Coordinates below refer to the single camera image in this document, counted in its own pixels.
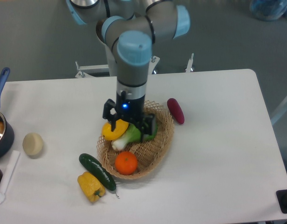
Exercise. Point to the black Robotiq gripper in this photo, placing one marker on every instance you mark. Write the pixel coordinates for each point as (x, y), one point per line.
(130, 110)

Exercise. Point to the yellow mango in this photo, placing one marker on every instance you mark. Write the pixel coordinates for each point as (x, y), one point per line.
(120, 128)

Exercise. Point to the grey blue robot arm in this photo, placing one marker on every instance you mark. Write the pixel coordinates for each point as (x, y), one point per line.
(129, 28)

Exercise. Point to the woven wicker basket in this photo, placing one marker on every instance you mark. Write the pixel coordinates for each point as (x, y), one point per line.
(150, 153)

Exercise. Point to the green bok choy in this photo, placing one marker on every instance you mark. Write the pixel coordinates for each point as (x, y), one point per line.
(132, 134)

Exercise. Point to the purple sweet potato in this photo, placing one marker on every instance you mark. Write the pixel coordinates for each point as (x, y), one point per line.
(176, 110)

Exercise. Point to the orange fruit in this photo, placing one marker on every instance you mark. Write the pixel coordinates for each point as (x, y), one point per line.
(126, 163)

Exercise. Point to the dark green cucumber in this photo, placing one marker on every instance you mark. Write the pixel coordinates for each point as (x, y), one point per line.
(93, 166)

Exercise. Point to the yellow bell pepper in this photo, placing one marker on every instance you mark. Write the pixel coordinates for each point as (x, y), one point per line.
(91, 187)

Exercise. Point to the beige round potato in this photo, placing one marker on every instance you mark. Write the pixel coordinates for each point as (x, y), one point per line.
(32, 144)

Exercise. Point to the dark blue saucepan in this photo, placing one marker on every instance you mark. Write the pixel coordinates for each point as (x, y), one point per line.
(6, 131)

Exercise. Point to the blue plastic bag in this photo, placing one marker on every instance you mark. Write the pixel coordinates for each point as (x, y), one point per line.
(268, 10)

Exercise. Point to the black device right edge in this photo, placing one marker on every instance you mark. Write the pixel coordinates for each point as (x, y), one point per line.
(282, 200)

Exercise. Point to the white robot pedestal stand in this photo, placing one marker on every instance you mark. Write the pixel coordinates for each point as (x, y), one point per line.
(109, 69)

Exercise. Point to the white frame right edge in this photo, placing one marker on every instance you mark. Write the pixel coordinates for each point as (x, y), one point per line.
(280, 110)

